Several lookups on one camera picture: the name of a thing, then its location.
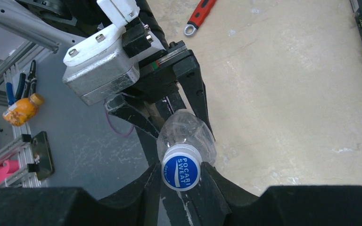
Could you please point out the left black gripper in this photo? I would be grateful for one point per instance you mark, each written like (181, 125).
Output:
(158, 79)

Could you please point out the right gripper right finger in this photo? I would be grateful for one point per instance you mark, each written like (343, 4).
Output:
(304, 205)

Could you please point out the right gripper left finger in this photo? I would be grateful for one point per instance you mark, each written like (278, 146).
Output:
(136, 204)

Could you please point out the clear plastic bottle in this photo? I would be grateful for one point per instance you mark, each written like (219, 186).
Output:
(183, 127)

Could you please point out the blue white bottle cap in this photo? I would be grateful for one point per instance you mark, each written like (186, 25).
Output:
(181, 167)

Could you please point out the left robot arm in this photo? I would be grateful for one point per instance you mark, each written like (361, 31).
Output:
(54, 23)

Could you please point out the orange juice bottle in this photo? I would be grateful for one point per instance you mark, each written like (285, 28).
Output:
(23, 110)

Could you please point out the pink plastic object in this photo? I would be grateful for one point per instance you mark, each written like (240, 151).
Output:
(7, 168)

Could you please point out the red handled adjustable wrench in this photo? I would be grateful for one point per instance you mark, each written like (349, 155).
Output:
(198, 16)

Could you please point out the black handled pliers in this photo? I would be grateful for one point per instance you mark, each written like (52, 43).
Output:
(26, 85)

